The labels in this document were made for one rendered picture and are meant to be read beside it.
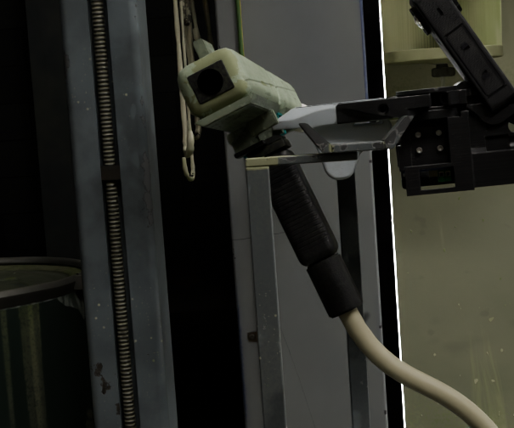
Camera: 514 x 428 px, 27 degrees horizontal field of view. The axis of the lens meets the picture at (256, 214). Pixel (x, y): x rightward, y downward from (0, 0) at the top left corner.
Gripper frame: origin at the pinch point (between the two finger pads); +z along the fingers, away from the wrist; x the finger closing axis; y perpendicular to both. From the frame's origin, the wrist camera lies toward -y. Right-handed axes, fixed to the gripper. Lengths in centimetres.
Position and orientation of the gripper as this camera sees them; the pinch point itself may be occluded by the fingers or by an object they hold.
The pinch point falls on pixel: (290, 114)
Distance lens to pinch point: 86.3
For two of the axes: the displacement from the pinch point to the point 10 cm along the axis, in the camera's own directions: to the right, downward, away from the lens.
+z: -9.9, 0.9, 1.1
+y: 1.1, 9.9, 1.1
